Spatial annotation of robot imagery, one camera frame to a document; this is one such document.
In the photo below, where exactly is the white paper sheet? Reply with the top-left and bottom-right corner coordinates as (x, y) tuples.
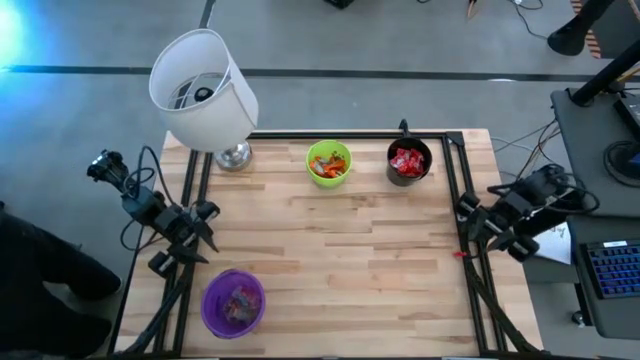
(532, 223), (572, 265)

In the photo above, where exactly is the purple plastic bucket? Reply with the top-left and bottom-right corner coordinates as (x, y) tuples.
(200, 268), (267, 340)

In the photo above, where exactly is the black pole with foot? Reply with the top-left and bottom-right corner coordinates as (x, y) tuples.
(547, 0), (616, 56)

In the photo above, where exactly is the black plastic bucket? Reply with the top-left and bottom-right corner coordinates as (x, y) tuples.
(386, 135), (434, 188)

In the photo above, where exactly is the white shade silver table lamp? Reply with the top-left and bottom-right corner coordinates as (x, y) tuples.
(148, 28), (260, 173)

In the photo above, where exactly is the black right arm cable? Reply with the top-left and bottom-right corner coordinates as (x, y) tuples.
(486, 164), (601, 217)

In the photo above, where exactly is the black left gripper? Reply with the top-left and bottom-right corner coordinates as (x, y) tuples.
(147, 199), (222, 279)

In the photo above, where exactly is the black backlit keyboard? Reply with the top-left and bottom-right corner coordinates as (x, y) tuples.
(581, 239), (640, 300)

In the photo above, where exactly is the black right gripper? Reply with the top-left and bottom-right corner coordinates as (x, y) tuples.
(455, 191), (542, 264)

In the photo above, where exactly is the green plastic bucket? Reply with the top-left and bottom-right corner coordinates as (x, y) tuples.
(305, 139), (354, 190)

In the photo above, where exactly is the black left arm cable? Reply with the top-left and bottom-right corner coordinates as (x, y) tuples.
(118, 144), (177, 253)

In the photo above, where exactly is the person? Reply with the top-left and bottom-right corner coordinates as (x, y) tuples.
(0, 199), (124, 359)

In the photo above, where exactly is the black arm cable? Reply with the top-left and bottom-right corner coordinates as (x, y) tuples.
(486, 164), (601, 217)
(118, 144), (177, 253)

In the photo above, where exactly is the grey desk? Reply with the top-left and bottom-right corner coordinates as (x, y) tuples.
(567, 214), (640, 341)
(549, 88), (640, 217)

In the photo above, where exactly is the cable bundle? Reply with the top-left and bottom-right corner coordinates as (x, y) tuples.
(492, 118), (564, 181)

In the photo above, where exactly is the red white striped mat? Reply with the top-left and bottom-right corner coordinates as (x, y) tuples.
(569, 0), (601, 59)

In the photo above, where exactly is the black floor cable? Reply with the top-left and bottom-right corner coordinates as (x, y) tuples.
(509, 0), (551, 41)

